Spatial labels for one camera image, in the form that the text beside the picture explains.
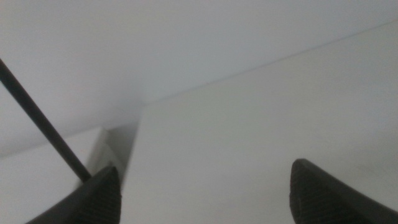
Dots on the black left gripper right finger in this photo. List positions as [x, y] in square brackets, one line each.
[320, 200]

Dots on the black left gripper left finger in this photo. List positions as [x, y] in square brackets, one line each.
[96, 202]

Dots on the thin black pole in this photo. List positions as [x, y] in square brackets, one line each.
[37, 116]

